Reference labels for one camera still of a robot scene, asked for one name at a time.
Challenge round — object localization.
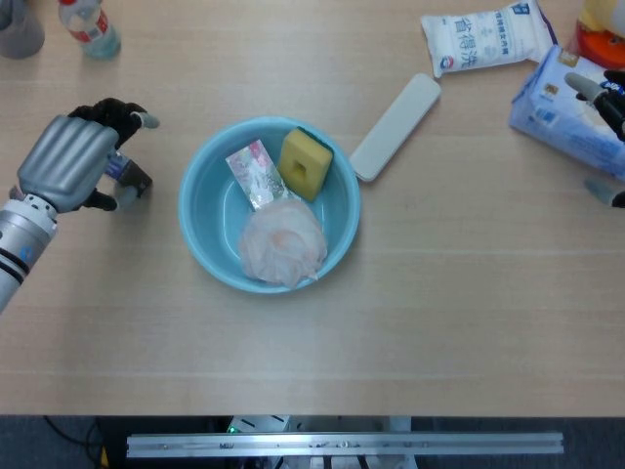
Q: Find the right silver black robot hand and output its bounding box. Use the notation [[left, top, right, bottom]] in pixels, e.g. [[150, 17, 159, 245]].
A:
[[563, 69, 625, 209]]

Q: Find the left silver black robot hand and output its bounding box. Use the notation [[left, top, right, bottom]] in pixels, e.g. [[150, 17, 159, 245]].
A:
[[9, 97, 161, 214]]

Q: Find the small black purple box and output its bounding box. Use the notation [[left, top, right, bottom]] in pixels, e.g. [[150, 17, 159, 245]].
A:
[[104, 150, 154, 199]]

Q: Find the long white plastic case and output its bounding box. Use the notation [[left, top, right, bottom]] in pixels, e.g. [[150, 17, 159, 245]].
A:
[[348, 72, 442, 185]]

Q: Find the pink mesh bath ball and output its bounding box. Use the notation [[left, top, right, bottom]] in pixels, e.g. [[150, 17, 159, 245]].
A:
[[237, 197, 329, 285]]

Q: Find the light blue plastic basin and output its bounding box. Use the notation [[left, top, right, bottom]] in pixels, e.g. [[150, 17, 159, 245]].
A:
[[178, 115, 362, 296]]

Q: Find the red round container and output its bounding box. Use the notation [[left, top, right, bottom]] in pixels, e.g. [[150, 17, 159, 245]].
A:
[[573, 21, 625, 74]]

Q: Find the blue tissue pack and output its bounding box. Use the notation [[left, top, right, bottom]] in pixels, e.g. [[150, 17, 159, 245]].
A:
[[509, 44, 625, 182]]

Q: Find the yellow plush toy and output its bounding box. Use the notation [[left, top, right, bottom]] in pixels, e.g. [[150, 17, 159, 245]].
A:
[[580, 0, 625, 33]]

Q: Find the clear bottle with red cap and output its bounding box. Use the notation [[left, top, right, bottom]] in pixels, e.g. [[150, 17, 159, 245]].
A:
[[58, 0, 122, 61]]

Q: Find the white washing powder bag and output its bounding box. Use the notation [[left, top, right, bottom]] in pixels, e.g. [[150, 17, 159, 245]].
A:
[[420, 0, 558, 79]]

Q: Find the floral toothpaste box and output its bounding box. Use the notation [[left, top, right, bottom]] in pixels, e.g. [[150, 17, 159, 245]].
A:
[[225, 139, 294, 212]]

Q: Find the yellow sponge with green back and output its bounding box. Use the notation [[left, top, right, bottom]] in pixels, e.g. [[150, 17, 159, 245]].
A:
[[278, 126, 335, 202]]

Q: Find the black floor cable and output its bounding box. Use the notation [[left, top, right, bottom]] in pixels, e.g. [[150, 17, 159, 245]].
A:
[[43, 415, 106, 469]]

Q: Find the aluminium rail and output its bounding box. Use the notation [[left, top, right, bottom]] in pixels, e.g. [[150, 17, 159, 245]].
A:
[[125, 432, 564, 459]]

